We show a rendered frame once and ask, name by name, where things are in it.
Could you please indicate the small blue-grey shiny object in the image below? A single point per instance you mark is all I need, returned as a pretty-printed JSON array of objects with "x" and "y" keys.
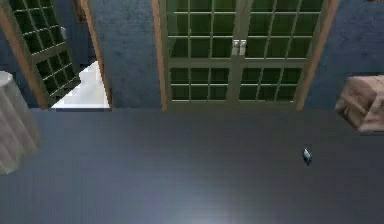
[{"x": 307, "y": 155}]

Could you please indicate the grey ribbed round bin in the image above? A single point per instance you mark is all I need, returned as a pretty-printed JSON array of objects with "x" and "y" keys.
[{"x": 15, "y": 126}]

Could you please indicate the green glass-paned room door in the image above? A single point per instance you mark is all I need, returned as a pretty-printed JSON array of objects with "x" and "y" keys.
[
  {"x": 43, "y": 50},
  {"x": 200, "y": 50},
  {"x": 276, "y": 50}
]

